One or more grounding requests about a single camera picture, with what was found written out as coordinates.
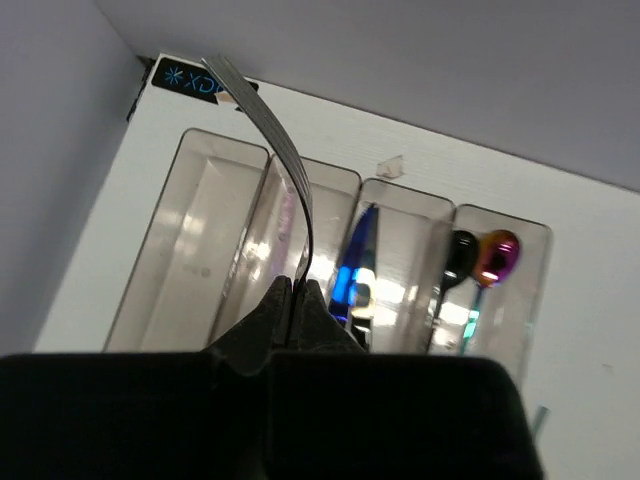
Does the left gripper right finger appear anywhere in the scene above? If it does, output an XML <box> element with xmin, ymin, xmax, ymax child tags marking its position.
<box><xmin>287</xmin><ymin>280</ymin><xmax>365</xmax><ymax>354</ymax></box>

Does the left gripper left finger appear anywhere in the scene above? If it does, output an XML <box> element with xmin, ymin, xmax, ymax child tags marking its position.
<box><xmin>202</xmin><ymin>276</ymin><xmax>293</xmax><ymax>375</ymax></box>

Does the dark blue plastic knife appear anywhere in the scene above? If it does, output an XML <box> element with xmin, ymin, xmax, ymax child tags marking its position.
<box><xmin>329</xmin><ymin>203</ymin><xmax>379</xmax><ymax>329</ymax></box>

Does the black spoon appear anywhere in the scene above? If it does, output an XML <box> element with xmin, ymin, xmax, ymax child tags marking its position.
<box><xmin>433</xmin><ymin>230</ymin><xmax>479</xmax><ymax>327</ymax></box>

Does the iridescent red spoon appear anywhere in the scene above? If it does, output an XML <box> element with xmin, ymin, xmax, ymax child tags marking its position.
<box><xmin>458</xmin><ymin>229</ymin><xmax>521</xmax><ymax>355</ymax></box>

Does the silver fork dark handle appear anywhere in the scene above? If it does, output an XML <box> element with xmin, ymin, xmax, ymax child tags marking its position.
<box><xmin>200</xmin><ymin>55</ymin><xmax>314</xmax><ymax>290</ymax></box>

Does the clear container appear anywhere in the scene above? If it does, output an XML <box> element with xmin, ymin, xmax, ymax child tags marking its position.
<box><xmin>209</xmin><ymin>158</ymin><xmax>362</xmax><ymax>341</ymax></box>
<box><xmin>105</xmin><ymin>129</ymin><xmax>269</xmax><ymax>352</ymax></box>
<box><xmin>428</xmin><ymin>204</ymin><xmax>553</xmax><ymax>385</ymax></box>
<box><xmin>335</xmin><ymin>178</ymin><xmax>455</xmax><ymax>354</ymax></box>

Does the blue logo sticker left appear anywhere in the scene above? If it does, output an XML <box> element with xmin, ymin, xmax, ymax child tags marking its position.
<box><xmin>151</xmin><ymin>57</ymin><xmax>236</xmax><ymax>105</ymax></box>

